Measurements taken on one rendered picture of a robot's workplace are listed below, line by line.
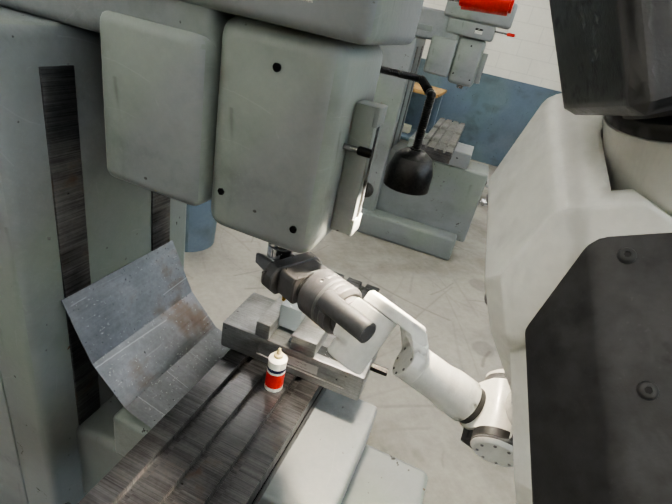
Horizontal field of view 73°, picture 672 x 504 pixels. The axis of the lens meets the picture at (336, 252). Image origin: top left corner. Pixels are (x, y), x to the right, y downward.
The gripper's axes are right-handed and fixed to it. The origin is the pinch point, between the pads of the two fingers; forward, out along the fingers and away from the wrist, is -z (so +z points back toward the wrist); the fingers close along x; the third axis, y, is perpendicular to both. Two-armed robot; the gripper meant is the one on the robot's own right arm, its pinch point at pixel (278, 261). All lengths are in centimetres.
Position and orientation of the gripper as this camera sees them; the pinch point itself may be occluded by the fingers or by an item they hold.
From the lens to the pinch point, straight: 85.9
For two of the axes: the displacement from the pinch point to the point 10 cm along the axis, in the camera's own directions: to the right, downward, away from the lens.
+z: 6.7, 4.6, -5.8
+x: -7.2, 2.1, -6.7
